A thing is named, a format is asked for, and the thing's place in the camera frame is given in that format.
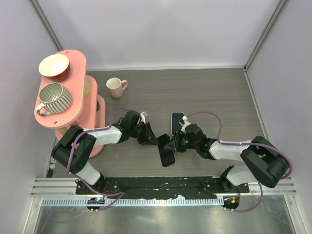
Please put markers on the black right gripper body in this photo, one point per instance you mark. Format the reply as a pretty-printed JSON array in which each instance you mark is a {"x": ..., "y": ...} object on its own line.
[{"x": 185, "y": 142}]

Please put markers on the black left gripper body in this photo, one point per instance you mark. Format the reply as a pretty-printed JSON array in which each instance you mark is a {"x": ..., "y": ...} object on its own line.
[{"x": 139, "y": 132}]

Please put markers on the black phone case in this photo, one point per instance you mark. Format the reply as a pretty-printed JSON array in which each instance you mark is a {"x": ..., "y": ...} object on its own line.
[{"x": 166, "y": 156}]

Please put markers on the blue smartphone black screen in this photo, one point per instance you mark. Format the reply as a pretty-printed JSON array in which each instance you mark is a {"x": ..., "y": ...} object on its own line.
[{"x": 176, "y": 122}]

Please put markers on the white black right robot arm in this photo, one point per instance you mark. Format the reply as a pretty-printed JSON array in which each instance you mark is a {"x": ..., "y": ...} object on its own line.
[{"x": 261, "y": 161}]

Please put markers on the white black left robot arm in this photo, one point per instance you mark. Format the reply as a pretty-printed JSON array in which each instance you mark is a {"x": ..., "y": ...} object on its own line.
[{"x": 75, "y": 147}]

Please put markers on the pink mug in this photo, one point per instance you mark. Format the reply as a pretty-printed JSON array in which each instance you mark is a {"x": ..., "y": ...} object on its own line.
[{"x": 116, "y": 87}]

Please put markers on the pink tiered shelf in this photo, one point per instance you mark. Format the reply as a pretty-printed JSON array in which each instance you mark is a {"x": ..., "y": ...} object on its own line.
[{"x": 87, "y": 109}]

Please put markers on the grey striped mug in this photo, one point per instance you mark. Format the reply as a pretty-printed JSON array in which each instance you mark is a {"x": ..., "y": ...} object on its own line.
[{"x": 54, "y": 99}]

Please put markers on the white bowl red outside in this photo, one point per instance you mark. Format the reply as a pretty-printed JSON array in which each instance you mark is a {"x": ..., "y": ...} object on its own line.
[{"x": 55, "y": 67}]

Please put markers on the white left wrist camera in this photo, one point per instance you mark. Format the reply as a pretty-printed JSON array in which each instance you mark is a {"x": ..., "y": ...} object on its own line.
[{"x": 143, "y": 116}]

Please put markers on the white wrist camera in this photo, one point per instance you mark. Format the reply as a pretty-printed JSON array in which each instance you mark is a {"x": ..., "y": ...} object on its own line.
[
  {"x": 143, "y": 116},
  {"x": 184, "y": 123}
]

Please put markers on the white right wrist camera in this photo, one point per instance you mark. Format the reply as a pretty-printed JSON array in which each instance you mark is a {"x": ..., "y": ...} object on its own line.
[{"x": 184, "y": 123}]

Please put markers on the aluminium frame rail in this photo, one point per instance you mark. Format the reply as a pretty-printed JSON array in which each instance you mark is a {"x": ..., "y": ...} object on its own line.
[{"x": 71, "y": 192}]

